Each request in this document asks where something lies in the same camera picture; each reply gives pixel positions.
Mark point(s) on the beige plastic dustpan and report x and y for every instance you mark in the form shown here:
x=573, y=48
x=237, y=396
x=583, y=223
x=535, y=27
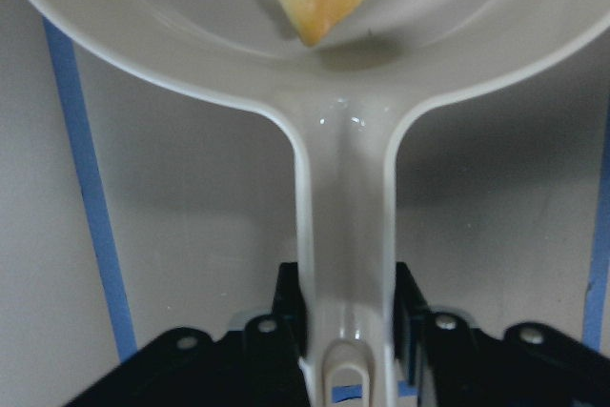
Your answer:
x=345, y=105

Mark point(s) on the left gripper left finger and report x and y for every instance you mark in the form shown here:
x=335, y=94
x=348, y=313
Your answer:
x=257, y=365

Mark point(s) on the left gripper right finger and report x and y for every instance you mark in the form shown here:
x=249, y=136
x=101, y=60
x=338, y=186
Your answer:
x=452, y=362

